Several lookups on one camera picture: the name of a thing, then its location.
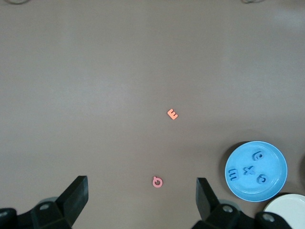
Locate blue plate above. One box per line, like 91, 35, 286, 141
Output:
224, 140, 288, 203

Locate red letter Q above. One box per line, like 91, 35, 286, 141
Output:
152, 176, 164, 188

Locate blue letter E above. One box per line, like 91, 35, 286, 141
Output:
228, 168, 239, 182

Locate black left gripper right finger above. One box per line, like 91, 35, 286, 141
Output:
192, 177, 293, 229

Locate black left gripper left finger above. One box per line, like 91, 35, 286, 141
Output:
0, 176, 89, 229

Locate pink plate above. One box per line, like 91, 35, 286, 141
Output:
264, 193, 305, 229

